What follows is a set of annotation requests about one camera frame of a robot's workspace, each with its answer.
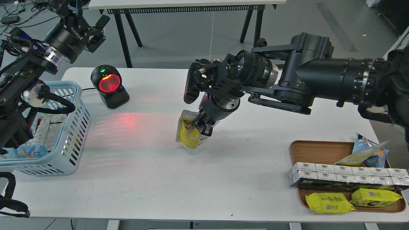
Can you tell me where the silver multipack carton box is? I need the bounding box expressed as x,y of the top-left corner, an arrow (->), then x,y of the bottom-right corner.
287,163 -> 409,192

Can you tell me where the yellow white snack pouch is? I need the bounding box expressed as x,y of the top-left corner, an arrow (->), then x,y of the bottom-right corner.
335,140 -> 389,168
176,110 -> 209,149

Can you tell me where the yellow snack pack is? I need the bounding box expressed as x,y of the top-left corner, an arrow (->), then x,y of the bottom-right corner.
349,188 -> 403,208
305,193 -> 356,213

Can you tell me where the white background table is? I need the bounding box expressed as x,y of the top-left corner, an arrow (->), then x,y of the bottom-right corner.
88,0 -> 286,68

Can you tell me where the black power adapter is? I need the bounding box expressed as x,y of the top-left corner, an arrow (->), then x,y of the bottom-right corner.
1,15 -> 20,25

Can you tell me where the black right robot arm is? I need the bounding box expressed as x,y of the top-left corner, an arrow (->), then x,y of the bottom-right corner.
184,33 -> 409,141

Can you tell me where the white snack bag in basket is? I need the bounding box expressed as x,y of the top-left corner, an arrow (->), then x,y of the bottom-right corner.
32,114 -> 67,152

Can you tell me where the blue snack bag in basket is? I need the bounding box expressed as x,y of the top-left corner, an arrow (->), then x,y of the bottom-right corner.
6,144 -> 49,159

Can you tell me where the black barcode scanner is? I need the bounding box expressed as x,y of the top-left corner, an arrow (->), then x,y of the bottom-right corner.
90,65 -> 130,109

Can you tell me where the yellow snack pack left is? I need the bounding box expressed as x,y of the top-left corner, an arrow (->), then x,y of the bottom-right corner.
305,193 -> 356,213

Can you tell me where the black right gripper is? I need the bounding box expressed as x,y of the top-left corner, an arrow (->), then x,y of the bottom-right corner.
192,96 -> 241,137

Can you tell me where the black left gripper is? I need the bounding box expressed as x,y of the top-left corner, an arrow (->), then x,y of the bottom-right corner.
48,0 -> 111,64

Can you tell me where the light blue plastic basket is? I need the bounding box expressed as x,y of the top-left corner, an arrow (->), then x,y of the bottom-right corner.
1,80 -> 91,176

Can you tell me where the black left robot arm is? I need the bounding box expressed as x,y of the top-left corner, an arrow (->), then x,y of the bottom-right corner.
0,0 -> 110,155

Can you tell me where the yellow snack pack right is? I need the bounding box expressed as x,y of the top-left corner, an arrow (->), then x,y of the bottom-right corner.
349,188 -> 403,208

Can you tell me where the brown wooden tray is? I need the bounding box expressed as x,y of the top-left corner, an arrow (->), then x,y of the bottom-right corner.
290,140 -> 407,213

